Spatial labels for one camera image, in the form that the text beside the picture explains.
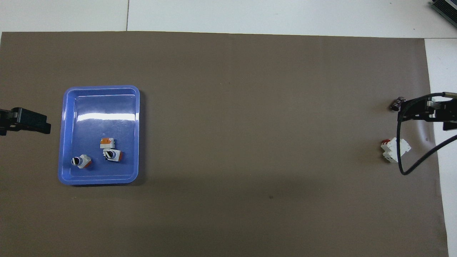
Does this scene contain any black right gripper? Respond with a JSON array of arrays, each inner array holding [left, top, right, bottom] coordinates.
[[398, 94, 457, 131]]

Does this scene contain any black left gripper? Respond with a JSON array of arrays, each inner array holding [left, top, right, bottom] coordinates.
[[0, 107, 51, 136]]

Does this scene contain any small black terminal block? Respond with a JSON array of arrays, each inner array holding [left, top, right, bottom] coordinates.
[[390, 96, 406, 112]]

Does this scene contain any white circuit breaker red lever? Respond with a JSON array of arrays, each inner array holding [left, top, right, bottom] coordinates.
[[380, 137, 412, 163]]

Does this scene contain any blue plastic tray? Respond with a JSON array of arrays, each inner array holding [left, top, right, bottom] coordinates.
[[58, 85, 140, 185]]

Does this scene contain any brown table mat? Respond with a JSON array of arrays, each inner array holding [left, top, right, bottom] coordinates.
[[0, 31, 450, 257]]

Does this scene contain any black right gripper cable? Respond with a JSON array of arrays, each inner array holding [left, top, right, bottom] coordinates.
[[397, 92, 457, 176]]

